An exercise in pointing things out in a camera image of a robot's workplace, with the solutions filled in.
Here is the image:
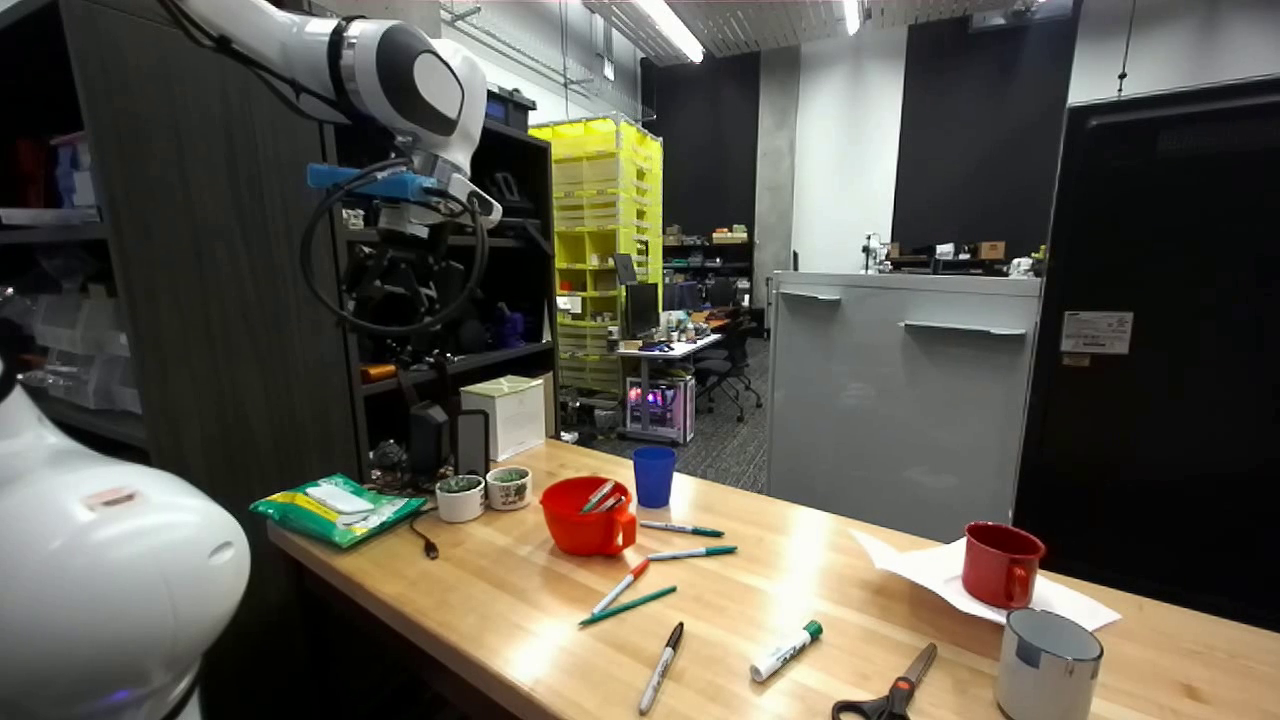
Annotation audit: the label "green wipes packet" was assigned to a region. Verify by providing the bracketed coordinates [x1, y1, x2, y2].
[251, 471, 425, 551]

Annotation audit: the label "white marker green cap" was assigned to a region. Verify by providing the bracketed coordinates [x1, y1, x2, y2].
[747, 620, 824, 683]

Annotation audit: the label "white door sign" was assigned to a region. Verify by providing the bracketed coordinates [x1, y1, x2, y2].
[1061, 308, 1138, 356]

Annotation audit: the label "dark shelving cabinet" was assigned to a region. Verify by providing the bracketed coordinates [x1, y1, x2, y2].
[0, 0, 560, 512]

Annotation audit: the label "green pen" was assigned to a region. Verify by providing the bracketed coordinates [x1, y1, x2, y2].
[576, 585, 681, 628]

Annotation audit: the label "black door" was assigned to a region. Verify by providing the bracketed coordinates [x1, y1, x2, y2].
[1015, 79, 1280, 622]

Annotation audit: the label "grey partition counter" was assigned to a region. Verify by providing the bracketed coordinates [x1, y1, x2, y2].
[768, 272, 1041, 538]

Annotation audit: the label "grey marker green cap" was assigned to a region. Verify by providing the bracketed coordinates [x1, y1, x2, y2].
[645, 542, 737, 565]
[639, 519, 726, 538]

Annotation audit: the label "yellow storage rack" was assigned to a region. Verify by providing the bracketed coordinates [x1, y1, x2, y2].
[532, 117, 664, 395]

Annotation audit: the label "red mug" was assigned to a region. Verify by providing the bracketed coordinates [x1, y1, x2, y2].
[959, 519, 1047, 608]

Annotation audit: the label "grey metal can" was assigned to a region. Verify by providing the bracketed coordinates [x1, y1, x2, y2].
[995, 608, 1105, 720]

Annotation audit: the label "white paper sheet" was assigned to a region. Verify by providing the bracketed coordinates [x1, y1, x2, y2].
[856, 533, 1121, 630]

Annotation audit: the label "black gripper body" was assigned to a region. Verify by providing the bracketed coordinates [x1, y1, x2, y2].
[348, 232, 462, 340]

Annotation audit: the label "orange mug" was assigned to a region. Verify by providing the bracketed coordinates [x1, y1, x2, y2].
[540, 476, 636, 557]

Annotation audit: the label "blue plastic cup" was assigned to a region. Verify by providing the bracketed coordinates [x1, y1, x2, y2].
[633, 446, 675, 508]

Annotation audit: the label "grey marker far green cap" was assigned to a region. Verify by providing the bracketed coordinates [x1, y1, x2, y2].
[639, 519, 726, 538]

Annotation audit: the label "white small cup left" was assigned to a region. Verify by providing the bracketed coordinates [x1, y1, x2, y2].
[438, 476, 485, 524]

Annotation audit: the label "black handled scissors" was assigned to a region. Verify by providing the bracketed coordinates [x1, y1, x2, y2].
[832, 642, 935, 720]

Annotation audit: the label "background desk with monitor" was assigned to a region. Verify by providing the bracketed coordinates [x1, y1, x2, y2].
[615, 282, 721, 442]

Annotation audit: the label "white small cup right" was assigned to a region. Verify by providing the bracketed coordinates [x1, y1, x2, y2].
[485, 468, 532, 512]

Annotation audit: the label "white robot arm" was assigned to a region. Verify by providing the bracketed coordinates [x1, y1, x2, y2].
[0, 0, 500, 720]

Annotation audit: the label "grey marker red cap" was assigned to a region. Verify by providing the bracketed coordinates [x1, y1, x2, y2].
[588, 559, 649, 617]

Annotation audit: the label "white box on table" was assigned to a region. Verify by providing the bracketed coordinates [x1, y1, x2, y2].
[462, 374, 549, 465]

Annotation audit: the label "grey marker black cap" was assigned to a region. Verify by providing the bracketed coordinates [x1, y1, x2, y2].
[636, 620, 684, 714]

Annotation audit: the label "white small cup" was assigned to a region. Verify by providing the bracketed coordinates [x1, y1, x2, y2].
[485, 468, 532, 512]
[438, 476, 485, 524]

